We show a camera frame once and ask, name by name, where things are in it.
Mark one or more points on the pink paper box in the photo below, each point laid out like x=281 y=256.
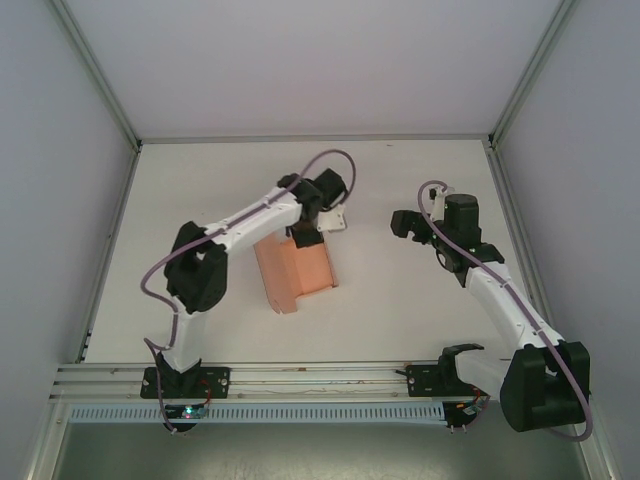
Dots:
x=310 y=270

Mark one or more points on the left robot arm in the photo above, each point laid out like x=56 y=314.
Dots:
x=250 y=224

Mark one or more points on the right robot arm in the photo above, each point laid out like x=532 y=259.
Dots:
x=505 y=300

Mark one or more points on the small green circuit board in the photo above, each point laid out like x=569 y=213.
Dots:
x=471 y=409

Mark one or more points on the circuit board with green light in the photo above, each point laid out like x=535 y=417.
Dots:
x=192 y=412

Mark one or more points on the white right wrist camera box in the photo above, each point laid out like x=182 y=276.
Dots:
x=440 y=196

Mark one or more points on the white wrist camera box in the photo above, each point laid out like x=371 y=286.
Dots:
x=332 y=220
x=440 y=196

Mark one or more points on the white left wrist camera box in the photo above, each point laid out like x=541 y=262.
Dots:
x=332 y=220

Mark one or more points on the aluminium rear table rail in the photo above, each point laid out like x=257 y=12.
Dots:
x=315 y=138

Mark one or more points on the aluminium side table rail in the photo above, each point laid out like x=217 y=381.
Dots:
x=522 y=250
x=110 y=250

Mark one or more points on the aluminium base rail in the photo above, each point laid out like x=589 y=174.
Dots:
x=320 y=380

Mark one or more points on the aluminium frame post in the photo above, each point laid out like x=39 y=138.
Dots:
x=528 y=75
x=100 y=75

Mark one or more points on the black bracket with pins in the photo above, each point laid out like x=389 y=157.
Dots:
x=456 y=417

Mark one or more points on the black round mount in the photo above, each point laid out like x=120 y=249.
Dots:
x=181 y=428

